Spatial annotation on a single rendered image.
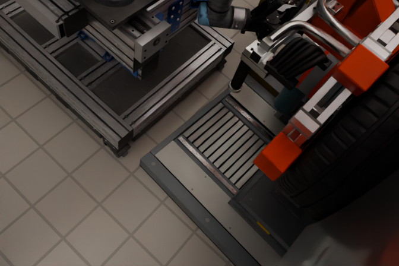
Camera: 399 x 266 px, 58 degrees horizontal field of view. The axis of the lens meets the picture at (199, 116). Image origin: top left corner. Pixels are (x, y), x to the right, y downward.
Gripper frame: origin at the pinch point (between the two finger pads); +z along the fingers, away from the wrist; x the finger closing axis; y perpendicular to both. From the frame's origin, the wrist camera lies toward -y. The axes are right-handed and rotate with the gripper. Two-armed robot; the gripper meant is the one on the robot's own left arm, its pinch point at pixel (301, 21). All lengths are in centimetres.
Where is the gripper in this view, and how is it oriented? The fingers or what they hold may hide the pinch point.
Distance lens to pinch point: 130.5
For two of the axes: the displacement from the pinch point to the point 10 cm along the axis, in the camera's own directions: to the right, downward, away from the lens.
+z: 9.8, 0.8, 1.7
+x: 0.2, 8.7, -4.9
